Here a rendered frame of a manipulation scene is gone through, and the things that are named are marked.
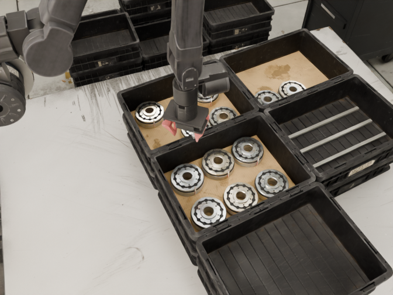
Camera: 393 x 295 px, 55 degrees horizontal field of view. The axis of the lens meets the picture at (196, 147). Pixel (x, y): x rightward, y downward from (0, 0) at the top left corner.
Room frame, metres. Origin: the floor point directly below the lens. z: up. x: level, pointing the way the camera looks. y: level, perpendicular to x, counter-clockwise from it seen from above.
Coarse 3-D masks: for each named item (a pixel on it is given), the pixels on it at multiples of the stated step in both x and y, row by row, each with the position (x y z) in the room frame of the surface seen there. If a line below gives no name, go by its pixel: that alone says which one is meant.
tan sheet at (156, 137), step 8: (224, 96) 1.00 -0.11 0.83; (216, 104) 0.96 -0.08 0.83; (224, 104) 0.96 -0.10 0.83; (232, 104) 0.96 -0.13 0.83; (144, 128) 0.85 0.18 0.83; (152, 128) 0.85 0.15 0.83; (160, 128) 0.85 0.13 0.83; (144, 136) 0.81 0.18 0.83; (152, 136) 0.81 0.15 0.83; (160, 136) 0.81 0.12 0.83; (168, 136) 0.81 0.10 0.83; (176, 136) 0.81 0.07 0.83; (152, 144) 0.78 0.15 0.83; (160, 144) 0.78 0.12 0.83
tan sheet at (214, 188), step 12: (264, 156) 0.72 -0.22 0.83; (240, 168) 0.67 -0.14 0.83; (252, 168) 0.67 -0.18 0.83; (264, 168) 0.67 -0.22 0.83; (276, 168) 0.67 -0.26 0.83; (168, 180) 0.63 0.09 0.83; (204, 180) 0.63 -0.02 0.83; (216, 180) 0.63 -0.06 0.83; (228, 180) 0.63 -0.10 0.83; (240, 180) 0.63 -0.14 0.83; (252, 180) 0.63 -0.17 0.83; (288, 180) 0.62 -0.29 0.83; (204, 192) 0.59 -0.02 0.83; (216, 192) 0.59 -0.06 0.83; (192, 204) 0.54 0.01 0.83; (228, 216) 0.50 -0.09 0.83
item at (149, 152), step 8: (152, 80) 0.98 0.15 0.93; (160, 80) 0.99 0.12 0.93; (232, 80) 0.98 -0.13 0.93; (128, 88) 0.94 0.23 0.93; (136, 88) 0.95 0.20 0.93; (240, 88) 0.94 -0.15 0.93; (120, 96) 0.91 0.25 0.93; (248, 96) 0.90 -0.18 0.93; (120, 104) 0.88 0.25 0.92; (128, 112) 0.83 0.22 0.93; (248, 112) 0.82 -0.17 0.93; (232, 120) 0.79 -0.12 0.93; (136, 128) 0.76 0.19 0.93; (208, 128) 0.76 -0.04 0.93; (144, 144) 0.70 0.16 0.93; (168, 144) 0.70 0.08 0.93; (176, 144) 0.70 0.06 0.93; (152, 152) 0.67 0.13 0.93
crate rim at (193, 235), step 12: (240, 120) 0.79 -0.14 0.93; (264, 120) 0.79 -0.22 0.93; (216, 132) 0.74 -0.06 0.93; (276, 132) 0.75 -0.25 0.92; (180, 144) 0.70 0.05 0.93; (288, 144) 0.69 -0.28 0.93; (156, 156) 0.65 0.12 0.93; (156, 168) 0.61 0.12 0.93; (312, 180) 0.56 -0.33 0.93; (168, 192) 0.53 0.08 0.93; (288, 192) 0.53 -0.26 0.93; (180, 204) 0.49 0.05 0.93; (264, 204) 0.49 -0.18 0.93; (180, 216) 0.46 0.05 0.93; (240, 216) 0.45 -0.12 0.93; (192, 228) 0.42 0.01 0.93; (216, 228) 0.42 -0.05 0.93
